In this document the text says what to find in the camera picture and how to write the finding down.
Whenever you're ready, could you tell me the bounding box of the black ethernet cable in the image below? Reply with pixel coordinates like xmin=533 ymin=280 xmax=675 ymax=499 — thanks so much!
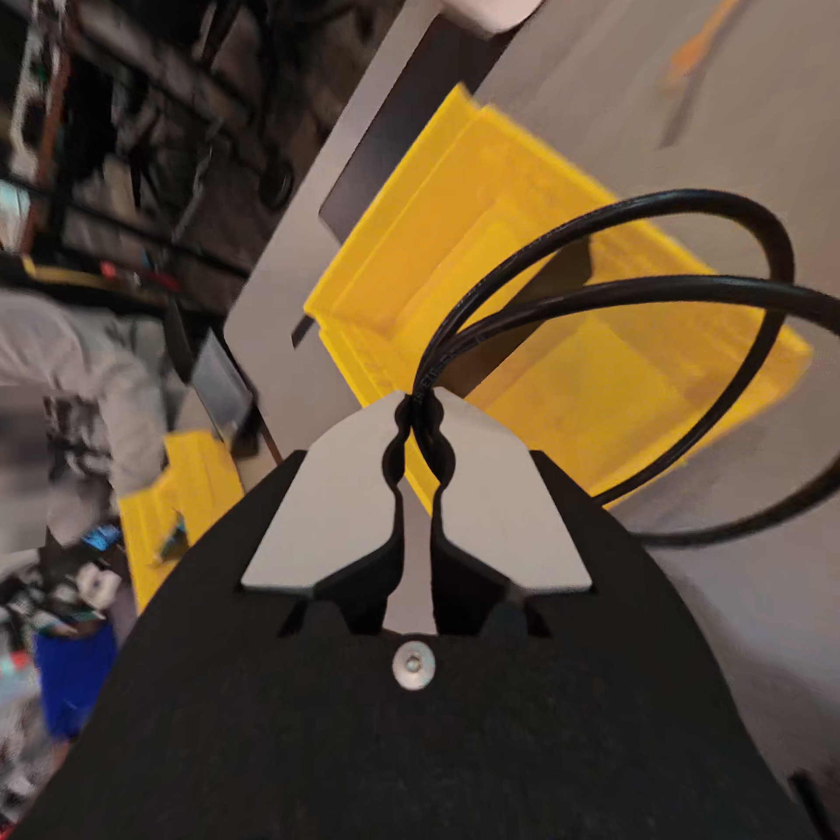
xmin=409 ymin=189 xmax=840 ymax=550

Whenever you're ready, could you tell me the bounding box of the yellow plastic bin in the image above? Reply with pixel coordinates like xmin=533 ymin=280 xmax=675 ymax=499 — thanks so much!
xmin=119 ymin=430 xmax=246 ymax=614
xmin=304 ymin=83 xmax=816 ymax=517

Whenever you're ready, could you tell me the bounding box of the orange ethernet cable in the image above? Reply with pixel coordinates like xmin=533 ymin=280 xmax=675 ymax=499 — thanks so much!
xmin=667 ymin=0 xmax=752 ymax=77

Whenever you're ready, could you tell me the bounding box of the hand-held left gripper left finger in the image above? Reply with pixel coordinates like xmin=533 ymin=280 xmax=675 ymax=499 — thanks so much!
xmin=241 ymin=389 xmax=408 ymax=634

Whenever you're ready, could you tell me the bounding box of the blue plastic bin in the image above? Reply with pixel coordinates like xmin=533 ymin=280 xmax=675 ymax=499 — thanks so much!
xmin=32 ymin=615 xmax=122 ymax=739

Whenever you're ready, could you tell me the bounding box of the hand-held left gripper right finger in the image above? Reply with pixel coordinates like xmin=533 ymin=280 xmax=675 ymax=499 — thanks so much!
xmin=418 ymin=386 xmax=594 ymax=634

